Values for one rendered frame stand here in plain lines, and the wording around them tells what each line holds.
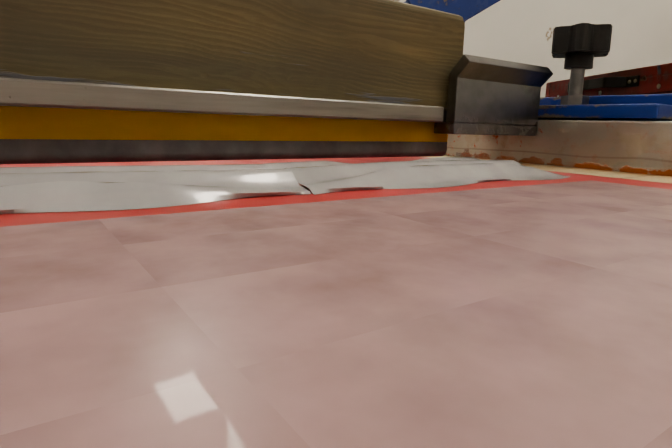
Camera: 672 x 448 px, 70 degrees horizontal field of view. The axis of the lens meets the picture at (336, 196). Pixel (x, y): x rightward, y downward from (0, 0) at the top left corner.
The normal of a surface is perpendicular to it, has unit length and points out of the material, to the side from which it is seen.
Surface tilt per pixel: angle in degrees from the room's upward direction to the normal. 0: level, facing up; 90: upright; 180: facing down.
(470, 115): 90
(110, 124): 90
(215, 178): 34
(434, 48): 90
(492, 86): 90
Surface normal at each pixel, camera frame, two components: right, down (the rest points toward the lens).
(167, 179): 0.26, -0.74
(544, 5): -0.82, 0.06
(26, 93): 0.57, 0.14
